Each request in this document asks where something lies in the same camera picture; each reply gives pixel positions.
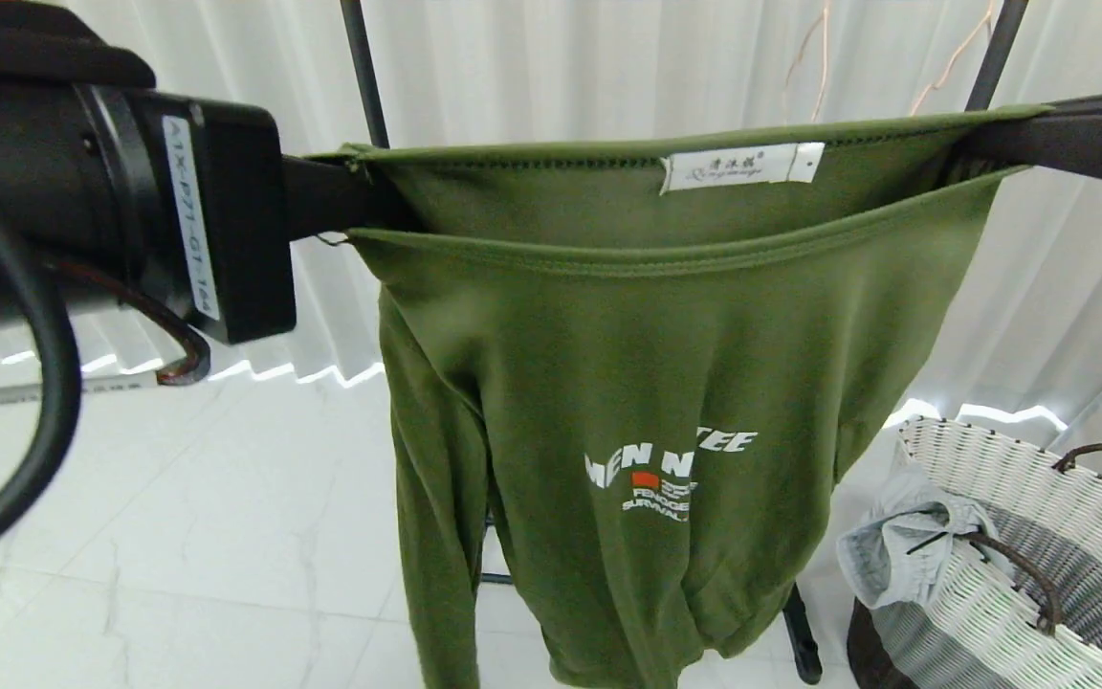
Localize white laundry basket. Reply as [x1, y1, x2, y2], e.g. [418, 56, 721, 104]
[848, 416, 1102, 689]

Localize pink clothes hanger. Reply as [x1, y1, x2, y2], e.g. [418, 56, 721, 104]
[908, 0, 1000, 118]
[782, 0, 836, 123]

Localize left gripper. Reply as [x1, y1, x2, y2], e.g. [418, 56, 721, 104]
[0, 81, 297, 346]

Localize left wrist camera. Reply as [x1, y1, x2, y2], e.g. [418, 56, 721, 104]
[0, 0, 158, 89]

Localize pale grey shorts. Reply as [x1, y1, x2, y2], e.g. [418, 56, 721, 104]
[836, 445, 1002, 611]

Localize black clothes rack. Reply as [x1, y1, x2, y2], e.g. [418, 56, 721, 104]
[341, 0, 1030, 685]

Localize green long-sleeved shirt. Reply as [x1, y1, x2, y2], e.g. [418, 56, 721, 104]
[307, 103, 1054, 689]

